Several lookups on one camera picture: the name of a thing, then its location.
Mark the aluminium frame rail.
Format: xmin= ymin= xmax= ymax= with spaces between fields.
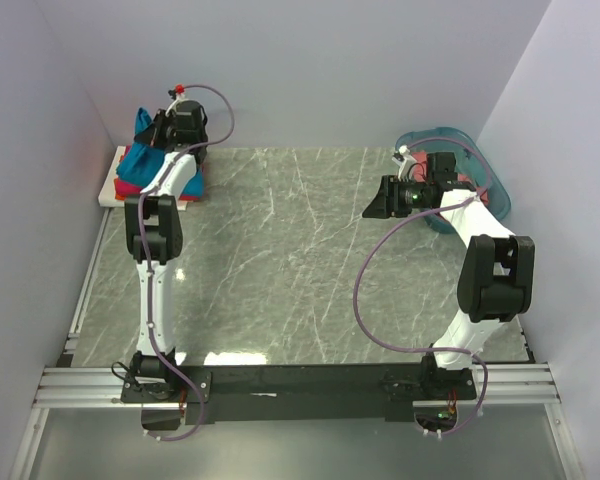
xmin=10 ymin=208 xmax=585 ymax=479

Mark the black base beam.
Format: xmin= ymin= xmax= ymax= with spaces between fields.
xmin=120 ymin=360 xmax=477 ymax=424

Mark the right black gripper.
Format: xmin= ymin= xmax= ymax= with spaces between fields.
xmin=362 ymin=175 xmax=432 ymax=219

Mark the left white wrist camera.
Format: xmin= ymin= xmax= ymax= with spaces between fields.
xmin=165 ymin=84 xmax=188 ymax=116

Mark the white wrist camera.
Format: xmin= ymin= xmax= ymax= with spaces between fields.
xmin=165 ymin=84 xmax=188 ymax=116
xmin=392 ymin=145 xmax=417 ymax=181

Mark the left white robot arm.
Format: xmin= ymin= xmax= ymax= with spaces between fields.
xmin=124 ymin=93 xmax=209 ymax=402

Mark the teal plastic basket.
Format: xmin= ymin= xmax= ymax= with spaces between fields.
xmin=395 ymin=127 xmax=511 ymax=221

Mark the salmon pink t-shirt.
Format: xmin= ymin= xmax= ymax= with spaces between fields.
xmin=406 ymin=151 xmax=489 ymax=206

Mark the blue t-shirt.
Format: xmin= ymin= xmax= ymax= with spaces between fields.
xmin=117 ymin=107 xmax=207 ymax=199

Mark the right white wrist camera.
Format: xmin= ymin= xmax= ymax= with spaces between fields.
xmin=392 ymin=145 xmax=417 ymax=181

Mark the folded magenta t-shirt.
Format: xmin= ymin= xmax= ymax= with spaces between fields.
xmin=113 ymin=173 xmax=205 ymax=202

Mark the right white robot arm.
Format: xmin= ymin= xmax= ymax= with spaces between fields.
xmin=362 ymin=152 xmax=535 ymax=399

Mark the folded white t-shirt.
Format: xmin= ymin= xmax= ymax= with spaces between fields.
xmin=97 ymin=145 xmax=189 ymax=213

